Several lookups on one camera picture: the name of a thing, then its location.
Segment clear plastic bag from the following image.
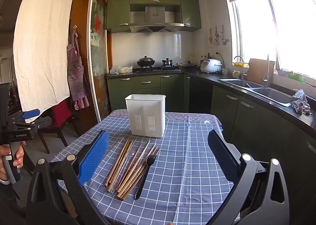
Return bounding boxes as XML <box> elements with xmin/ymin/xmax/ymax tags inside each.
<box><xmin>109</xmin><ymin>65</ymin><xmax>133</xmax><ymax>75</ymax></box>

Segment green base cabinets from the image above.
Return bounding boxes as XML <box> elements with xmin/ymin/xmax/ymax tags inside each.
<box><xmin>107</xmin><ymin>73</ymin><xmax>184</xmax><ymax>113</ymax></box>
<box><xmin>183</xmin><ymin>73</ymin><xmax>316</xmax><ymax>216</ymax></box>

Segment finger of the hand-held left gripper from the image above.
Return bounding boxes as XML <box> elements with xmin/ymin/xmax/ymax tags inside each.
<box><xmin>25</xmin><ymin>116</ymin><xmax>53</xmax><ymax>131</ymax></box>
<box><xmin>11</xmin><ymin>109</ymin><xmax>40</xmax><ymax>124</ymax></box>

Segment hanging kitchen utensils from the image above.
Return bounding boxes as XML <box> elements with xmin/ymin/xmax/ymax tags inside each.
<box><xmin>208</xmin><ymin>25</ymin><xmax>230</xmax><ymax>49</ymax></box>

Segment person's left hand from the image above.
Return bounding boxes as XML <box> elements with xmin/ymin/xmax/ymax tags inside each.
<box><xmin>0</xmin><ymin>140</ymin><xmax>26</xmax><ymax>179</ymax></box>

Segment purple checkered apron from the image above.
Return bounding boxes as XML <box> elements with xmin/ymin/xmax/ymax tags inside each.
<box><xmin>67</xmin><ymin>26</ymin><xmax>90</xmax><ymax>111</ymax></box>

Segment glass sliding door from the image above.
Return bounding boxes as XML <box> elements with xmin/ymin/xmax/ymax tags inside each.
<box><xmin>87</xmin><ymin>0</ymin><xmax>111</xmax><ymax>122</ymax></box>

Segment steel double sink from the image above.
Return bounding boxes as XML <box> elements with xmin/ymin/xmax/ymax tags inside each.
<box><xmin>218</xmin><ymin>78</ymin><xmax>300</xmax><ymax>107</ymax></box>

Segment curved steel faucet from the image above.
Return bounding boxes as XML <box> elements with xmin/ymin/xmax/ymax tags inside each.
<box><xmin>234</xmin><ymin>56</ymin><xmax>247</xmax><ymax>81</ymax></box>

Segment green plastic containers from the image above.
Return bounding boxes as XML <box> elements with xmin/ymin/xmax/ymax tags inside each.
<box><xmin>288</xmin><ymin>72</ymin><xmax>307</xmax><ymax>82</ymax></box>

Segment crumpled rag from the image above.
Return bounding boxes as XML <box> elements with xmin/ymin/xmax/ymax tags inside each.
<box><xmin>291</xmin><ymin>89</ymin><xmax>311</xmax><ymax>115</ymax></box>

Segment purple patterned cloth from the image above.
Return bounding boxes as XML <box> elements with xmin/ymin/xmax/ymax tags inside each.
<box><xmin>109</xmin><ymin>109</ymin><xmax>223</xmax><ymax>127</ymax></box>

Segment black wok with lid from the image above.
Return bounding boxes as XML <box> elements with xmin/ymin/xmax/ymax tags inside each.
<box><xmin>136</xmin><ymin>56</ymin><xmax>156</xmax><ymax>68</ymax></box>

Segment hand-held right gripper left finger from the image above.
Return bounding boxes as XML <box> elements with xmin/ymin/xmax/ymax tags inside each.
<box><xmin>26</xmin><ymin>130</ymin><xmax>111</xmax><ymax>225</ymax></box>

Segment red chair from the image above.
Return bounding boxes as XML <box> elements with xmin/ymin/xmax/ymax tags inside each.
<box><xmin>37</xmin><ymin>99</ymin><xmax>81</xmax><ymax>154</ymax></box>

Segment tall steel faucet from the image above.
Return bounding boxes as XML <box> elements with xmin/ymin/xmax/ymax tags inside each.
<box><xmin>262</xmin><ymin>53</ymin><xmax>271</xmax><ymax>88</ymax></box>

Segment black gas stove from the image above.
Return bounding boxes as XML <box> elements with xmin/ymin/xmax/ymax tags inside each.
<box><xmin>134</xmin><ymin>65</ymin><xmax>182</xmax><ymax>72</ymax></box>

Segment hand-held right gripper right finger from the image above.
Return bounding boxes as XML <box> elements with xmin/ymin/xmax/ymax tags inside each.
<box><xmin>206</xmin><ymin>129</ymin><xmax>290</xmax><ymax>225</ymax></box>

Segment pile of wooden chopsticks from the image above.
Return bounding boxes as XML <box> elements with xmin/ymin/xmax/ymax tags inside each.
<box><xmin>104</xmin><ymin>138</ymin><xmax>161</xmax><ymax>201</ymax></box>

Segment white plastic utensil holder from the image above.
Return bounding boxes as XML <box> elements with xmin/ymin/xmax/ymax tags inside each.
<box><xmin>125</xmin><ymin>94</ymin><xmax>166</xmax><ymax>138</ymax></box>

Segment steel range hood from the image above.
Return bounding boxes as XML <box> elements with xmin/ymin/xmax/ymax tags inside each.
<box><xmin>129</xmin><ymin>5</ymin><xmax>185</xmax><ymax>34</ymax></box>

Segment black stone countertop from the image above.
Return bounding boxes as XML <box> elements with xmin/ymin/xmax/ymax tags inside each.
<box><xmin>106</xmin><ymin>67</ymin><xmax>316</xmax><ymax>139</ymax></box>

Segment kitchen window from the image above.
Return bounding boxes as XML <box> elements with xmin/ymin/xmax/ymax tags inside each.
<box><xmin>229</xmin><ymin>0</ymin><xmax>316</xmax><ymax>79</ymax></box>

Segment blue checkered tablecloth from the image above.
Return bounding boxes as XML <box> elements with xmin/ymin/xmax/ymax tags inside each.
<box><xmin>51</xmin><ymin>114</ymin><xmax>241</xmax><ymax>225</ymax></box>

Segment white rice cooker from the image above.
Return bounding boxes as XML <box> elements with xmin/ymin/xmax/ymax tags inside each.
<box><xmin>200</xmin><ymin>59</ymin><xmax>223</xmax><ymax>74</ymax></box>

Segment black frying pan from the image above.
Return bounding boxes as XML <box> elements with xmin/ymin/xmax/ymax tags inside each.
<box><xmin>176</xmin><ymin>61</ymin><xmax>198</xmax><ymax>68</ymax></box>

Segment black power cord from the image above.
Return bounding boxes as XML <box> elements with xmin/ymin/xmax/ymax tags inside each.
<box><xmin>216</xmin><ymin>52</ymin><xmax>226</xmax><ymax>67</ymax></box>

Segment black plastic fork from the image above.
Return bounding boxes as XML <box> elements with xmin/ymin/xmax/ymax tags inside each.
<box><xmin>134</xmin><ymin>154</ymin><xmax>155</xmax><ymax>200</ymax></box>

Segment white hanging sheet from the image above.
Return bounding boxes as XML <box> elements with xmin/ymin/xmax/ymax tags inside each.
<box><xmin>12</xmin><ymin>0</ymin><xmax>74</xmax><ymax>124</ymax></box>

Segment wooden cutting board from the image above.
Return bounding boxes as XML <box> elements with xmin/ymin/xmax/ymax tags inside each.
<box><xmin>247</xmin><ymin>58</ymin><xmax>276</xmax><ymax>84</ymax></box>

